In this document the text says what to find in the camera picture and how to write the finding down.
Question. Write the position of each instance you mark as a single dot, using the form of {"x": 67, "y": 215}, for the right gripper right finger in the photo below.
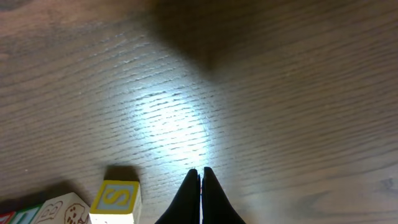
{"x": 216, "y": 207}

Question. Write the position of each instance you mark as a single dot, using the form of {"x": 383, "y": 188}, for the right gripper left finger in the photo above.
{"x": 185, "y": 207}

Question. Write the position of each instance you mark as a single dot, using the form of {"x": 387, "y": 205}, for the yellow top wooden block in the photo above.
{"x": 65, "y": 209}

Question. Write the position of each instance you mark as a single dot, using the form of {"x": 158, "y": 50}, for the red sided wooden block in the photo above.
{"x": 26, "y": 216}

